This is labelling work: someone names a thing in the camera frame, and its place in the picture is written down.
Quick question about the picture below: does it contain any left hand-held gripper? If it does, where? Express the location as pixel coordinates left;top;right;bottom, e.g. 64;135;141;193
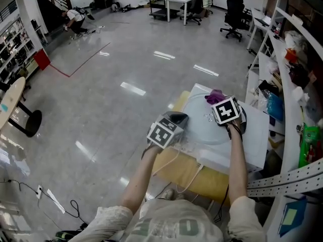
146;111;189;150

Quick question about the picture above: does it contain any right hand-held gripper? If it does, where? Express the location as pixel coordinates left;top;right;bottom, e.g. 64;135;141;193
210;95;247;135

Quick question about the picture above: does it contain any purple cloth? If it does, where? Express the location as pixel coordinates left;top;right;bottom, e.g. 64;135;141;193
204;89;226;105

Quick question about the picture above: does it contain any glass microwave turntable plate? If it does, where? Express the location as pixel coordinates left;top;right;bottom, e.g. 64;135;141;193
181;93;247;146

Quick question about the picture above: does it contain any person's right forearm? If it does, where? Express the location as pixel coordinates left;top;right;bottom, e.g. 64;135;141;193
226;121;249;204

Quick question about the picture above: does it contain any person's left forearm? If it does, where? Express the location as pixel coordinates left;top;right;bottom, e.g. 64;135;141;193
119;145;165;214

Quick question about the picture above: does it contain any yellow wooden table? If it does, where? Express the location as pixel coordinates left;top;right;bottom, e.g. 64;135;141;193
151;90;232;208

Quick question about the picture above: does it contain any blue mesh bag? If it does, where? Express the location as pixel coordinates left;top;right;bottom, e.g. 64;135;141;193
266;92;285;122

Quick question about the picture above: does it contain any person's shoe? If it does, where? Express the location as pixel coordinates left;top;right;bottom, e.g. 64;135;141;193
156;188;176;201

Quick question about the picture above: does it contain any white metal shelf rack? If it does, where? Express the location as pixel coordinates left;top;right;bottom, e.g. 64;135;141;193
246;0;323;242

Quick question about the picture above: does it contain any green snack packet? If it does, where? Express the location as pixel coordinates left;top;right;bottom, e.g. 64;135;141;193
298;123;323;168

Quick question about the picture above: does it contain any person's white printed shirt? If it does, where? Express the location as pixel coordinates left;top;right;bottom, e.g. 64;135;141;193
66;196;268;242

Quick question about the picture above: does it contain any long white desk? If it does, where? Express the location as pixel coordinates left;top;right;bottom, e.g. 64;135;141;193
246;8;272;50

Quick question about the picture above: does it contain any black office chair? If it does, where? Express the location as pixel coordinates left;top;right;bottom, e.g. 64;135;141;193
220;0;250;43

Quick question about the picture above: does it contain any black chair with clothes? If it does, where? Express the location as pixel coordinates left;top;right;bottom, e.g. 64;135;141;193
179;0;218;26

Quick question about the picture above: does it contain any black platform trolley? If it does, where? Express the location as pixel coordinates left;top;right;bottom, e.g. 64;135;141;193
148;0;180;20

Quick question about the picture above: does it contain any blue folder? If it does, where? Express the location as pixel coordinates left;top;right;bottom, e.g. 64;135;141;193
278;198;308;238

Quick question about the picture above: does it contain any red box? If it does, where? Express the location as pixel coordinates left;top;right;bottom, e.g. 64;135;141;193
33;48;51;71

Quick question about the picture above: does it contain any round beige table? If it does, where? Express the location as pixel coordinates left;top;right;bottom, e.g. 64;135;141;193
0;76;43;138

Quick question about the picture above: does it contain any display shelf with black items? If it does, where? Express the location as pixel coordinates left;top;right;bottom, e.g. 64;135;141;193
0;0;48;85

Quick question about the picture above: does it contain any white cable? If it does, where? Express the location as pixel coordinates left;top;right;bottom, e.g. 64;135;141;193
152;145;204;194

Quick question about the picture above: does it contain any black floor cable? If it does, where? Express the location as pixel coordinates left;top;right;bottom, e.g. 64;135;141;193
0;179;88;233

